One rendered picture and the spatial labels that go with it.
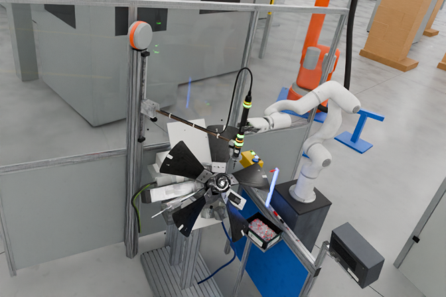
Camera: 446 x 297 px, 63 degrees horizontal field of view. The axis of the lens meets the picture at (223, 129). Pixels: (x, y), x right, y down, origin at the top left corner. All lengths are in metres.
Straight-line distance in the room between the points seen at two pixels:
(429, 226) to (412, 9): 6.71
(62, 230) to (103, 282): 0.51
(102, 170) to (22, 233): 0.71
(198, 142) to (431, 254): 2.24
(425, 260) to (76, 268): 2.89
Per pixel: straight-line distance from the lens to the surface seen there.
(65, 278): 3.22
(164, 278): 3.06
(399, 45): 9.73
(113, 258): 3.28
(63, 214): 2.94
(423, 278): 3.80
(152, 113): 2.27
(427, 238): 3.62
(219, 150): 2.19
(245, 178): 2.25
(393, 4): 9.76
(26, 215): 2.90
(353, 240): 2.04
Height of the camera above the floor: 2.56
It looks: 31 degrees down
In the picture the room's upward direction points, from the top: 10 degrees clockwise
